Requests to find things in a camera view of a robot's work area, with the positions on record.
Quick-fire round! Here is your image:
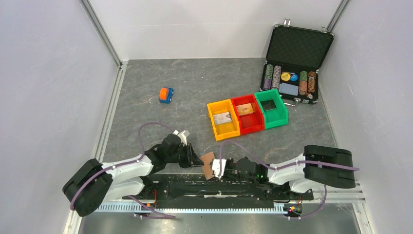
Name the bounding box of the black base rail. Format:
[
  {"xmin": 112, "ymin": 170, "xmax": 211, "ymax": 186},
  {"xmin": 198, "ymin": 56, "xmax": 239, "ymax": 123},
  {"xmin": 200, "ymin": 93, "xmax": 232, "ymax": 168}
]
[{"xmin": 134, "ymin": 174, "xmax": 314, "ymax": 209}]

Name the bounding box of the blue orange toy car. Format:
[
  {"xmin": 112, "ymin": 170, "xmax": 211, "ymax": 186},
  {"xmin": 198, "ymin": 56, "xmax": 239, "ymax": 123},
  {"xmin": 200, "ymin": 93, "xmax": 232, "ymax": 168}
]
[{"xmin": 159, "ymin": 87, "xmax": 174, "ymax": 104}]

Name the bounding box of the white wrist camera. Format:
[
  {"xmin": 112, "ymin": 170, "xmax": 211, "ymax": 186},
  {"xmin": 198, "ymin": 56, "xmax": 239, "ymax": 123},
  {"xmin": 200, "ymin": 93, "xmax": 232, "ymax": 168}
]
[
  {"xmin": 173, "ymin": 130, "xmax": 190, "ymax": 146},
  {"xmin": 211, "ymin": 159, "xmax": 227, "ymax": 178}
]

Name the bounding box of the black poker chip case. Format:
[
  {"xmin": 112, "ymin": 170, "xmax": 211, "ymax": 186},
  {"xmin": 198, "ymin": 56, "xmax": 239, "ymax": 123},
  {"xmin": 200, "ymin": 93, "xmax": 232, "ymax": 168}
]
[{"xmin": 259, "ymin": 24, "xmax": 335, "ymax": 104}]

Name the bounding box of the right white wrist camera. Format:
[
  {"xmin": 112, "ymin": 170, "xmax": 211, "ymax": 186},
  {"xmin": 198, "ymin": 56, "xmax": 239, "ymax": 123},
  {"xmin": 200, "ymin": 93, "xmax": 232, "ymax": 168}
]
[{"xmin": 211, "ymin": 159, "xmax": 227, "ymax": 178}]

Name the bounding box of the yellow plastic bin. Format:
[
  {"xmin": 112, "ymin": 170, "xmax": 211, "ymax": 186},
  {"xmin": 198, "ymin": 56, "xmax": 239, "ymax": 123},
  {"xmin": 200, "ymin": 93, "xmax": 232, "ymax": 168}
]
[{"xmin": 207, "ymin": 99, "xmax": 241, "ymax": 141}]

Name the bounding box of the blue dealer chip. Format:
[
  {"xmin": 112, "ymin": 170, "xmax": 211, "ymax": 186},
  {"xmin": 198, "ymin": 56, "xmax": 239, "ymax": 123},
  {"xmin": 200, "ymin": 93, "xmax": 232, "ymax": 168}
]
[{"xmin": 290, "ymin": 74, "xmax": 299, "ymax": 82}]

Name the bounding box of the tan leather card holder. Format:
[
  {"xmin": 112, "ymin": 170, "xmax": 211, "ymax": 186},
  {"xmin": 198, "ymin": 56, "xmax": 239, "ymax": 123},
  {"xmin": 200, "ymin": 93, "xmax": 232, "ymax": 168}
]
[{"xmin": 200, "ymin": 152, "xmax": 215, "ymax": 180}]

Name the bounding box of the green plastic bin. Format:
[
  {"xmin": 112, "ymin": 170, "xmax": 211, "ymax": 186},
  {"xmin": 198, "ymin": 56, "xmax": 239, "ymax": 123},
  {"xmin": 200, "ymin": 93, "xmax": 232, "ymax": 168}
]
[{"xmin": 254, "ymin": 89, "xmax": 289, "ymax": 129}]

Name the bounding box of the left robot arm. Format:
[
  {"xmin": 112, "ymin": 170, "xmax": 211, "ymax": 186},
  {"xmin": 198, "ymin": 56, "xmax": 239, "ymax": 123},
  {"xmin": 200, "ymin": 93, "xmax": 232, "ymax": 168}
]
[{"xmin": 62, "ymin": 133, "xmax": 204, "ymax": 217}]

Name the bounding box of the red plastic bin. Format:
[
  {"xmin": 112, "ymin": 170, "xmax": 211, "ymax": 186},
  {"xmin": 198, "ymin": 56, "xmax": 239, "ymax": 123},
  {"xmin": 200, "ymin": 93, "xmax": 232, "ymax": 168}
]
[{"xmin": 230, "ymin": 94, "xmax": 264, "ymax": 135}]

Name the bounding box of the card in green bin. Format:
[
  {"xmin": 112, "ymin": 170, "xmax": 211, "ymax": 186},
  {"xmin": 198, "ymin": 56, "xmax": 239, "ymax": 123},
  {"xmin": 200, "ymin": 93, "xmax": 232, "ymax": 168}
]
[{"xmin": 260, "ymin": 99, "xmax": 277, "ymax": 112}]

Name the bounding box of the card in yellow bin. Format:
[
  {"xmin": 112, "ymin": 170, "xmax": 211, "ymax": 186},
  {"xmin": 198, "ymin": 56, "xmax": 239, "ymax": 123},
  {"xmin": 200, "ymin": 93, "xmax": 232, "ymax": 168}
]
[{"xmin": 213, "ymin": 112, "xmax": 232, "ymax": 125}]

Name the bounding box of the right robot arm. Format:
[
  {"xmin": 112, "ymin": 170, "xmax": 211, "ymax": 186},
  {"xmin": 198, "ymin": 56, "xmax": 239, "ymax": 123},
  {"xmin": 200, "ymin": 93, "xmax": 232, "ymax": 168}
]
[{"xmin": 211, "ymin": 145, "xmax": 359, "ymax": 199}]

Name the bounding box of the card in red bin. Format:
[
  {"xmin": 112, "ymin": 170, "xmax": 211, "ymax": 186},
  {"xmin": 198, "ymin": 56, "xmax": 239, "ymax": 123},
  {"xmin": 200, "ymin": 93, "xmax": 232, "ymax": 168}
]
[{"xmin": 236, "ymin": 103, "xmax": 254, "ymax": 116}]

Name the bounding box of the yellow dealer chip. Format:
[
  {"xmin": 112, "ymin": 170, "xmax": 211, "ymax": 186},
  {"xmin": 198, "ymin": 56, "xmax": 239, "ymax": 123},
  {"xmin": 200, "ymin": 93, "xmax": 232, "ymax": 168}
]
[{"xmin": 281, "ymin": 72, "xmax": 291, "ymax": 81}]

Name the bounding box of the white toothed cable duct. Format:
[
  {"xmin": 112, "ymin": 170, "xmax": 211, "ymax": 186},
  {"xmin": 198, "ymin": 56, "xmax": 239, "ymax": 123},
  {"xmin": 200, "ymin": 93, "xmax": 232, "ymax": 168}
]
[{"xmin": 96, "ymin": 201, "xmax": 300, "ymax": 215}]

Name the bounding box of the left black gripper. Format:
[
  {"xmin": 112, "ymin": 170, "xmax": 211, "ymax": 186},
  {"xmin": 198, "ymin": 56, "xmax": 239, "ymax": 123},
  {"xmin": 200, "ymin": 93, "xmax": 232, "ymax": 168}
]
[{"xmin": 166, "ymin": 142, "xmax": 204, "ymax": 169}]

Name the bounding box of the light blue card deck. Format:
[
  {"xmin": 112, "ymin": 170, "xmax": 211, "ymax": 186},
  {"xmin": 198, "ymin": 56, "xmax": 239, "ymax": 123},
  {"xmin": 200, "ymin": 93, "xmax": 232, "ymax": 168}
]
[{"xmin": 279, "ymin": 83, "xmax": 299, "ymax": 96}]

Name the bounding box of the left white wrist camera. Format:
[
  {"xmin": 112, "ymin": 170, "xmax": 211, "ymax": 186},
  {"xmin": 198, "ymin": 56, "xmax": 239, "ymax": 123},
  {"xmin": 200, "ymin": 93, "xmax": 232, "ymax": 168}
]
[{"xmin": 173, "ymin": 130, "xmax": 190, "ymax": 146}]

